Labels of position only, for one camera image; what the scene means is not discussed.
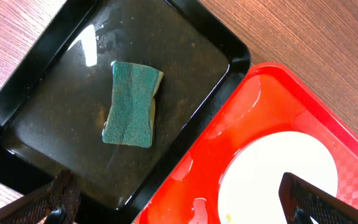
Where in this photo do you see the black rectangular tray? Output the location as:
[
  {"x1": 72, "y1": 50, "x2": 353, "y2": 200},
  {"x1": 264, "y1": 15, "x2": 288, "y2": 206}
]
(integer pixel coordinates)
[{"x1": 0, "y1": 0, "x2": 250, "y2": 223}]

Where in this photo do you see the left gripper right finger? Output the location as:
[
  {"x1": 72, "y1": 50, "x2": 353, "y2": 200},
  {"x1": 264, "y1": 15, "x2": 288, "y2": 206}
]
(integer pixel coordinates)
[{"x1": 278, "y1": 172, "x2": 358, "y2": 224}]

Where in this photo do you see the light blue plate top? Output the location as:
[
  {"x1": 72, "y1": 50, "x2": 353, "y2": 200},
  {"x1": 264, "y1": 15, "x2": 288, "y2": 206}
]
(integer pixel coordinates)
[{"x1": 218, "y1": 131, "x2": 338, "y2": 223}]

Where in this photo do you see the green yellow sponge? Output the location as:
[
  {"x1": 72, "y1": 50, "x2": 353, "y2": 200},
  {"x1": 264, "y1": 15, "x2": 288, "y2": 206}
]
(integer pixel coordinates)
[{"x1": 102, "y1": 61, "x2": 163, "y2": 148}]

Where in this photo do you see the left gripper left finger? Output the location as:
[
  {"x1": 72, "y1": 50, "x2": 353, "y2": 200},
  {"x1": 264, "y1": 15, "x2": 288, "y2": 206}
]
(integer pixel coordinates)
[{"x1": 0, "y1": 169, "x2": 81, "y2": 224}]

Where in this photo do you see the red plastic tray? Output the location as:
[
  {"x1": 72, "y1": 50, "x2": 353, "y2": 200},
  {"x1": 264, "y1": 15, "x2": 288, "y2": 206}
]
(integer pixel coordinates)
[{"x1": 135, "y1": 63, "x2": 358, "y2": 223}]

